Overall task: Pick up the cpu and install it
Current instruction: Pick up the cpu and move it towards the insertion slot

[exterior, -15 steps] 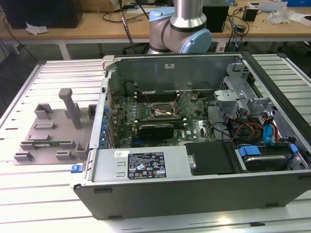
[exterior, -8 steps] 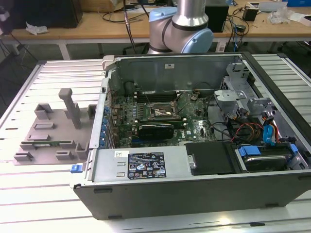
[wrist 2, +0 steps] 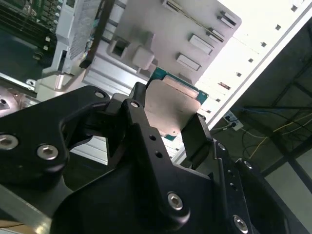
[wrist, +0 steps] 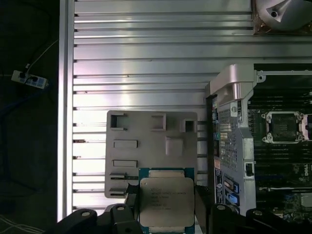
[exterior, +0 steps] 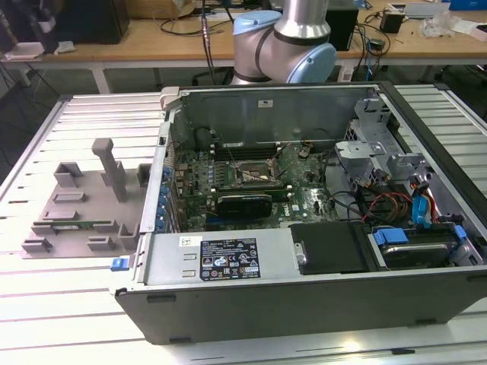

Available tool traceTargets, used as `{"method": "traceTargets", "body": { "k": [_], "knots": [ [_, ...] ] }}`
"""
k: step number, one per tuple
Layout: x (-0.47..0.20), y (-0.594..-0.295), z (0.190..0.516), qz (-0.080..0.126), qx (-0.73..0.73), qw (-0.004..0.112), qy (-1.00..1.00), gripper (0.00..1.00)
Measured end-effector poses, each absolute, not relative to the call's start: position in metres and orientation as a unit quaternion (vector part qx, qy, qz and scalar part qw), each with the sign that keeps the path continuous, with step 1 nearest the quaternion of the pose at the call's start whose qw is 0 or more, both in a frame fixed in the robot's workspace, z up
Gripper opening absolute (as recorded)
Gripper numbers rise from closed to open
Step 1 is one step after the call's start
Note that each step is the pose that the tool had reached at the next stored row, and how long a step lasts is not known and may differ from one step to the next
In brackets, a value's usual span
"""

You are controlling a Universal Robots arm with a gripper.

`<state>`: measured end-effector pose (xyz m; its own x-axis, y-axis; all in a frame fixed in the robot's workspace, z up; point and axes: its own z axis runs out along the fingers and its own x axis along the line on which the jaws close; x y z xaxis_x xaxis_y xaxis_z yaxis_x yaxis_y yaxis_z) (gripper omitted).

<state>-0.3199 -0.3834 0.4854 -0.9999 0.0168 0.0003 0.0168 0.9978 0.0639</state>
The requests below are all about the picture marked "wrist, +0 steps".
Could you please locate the silver CPU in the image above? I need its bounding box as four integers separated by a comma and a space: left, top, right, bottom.
137, 167, 195, 234

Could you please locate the white power strip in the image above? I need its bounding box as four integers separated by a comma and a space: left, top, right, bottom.
11, 70, 48, 88

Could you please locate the black RAM slot row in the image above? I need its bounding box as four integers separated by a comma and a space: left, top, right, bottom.
253, 145, 312, 166
248, 94, 312, 110

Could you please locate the grey parts rack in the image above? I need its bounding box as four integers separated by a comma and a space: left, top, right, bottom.
104, 110, 198, 199

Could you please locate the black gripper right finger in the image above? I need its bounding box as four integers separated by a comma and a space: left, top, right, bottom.
194, 185, 312, 234

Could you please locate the metal socket cover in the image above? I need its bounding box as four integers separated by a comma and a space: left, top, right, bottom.
301, 114, 312, 142

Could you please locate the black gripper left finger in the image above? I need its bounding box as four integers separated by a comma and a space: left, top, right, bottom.
57, 182, 141, 234

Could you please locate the black PC case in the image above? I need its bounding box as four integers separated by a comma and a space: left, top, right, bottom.
204, 63, 312, 234

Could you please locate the green motherboard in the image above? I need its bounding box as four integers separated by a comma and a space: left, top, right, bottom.
247, 73, 312, 220

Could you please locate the CPU socket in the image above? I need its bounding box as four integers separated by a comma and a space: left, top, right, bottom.
262, 111, 312, 144

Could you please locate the white power strip cable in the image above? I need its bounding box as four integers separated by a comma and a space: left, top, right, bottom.
24, 40, 59, 72

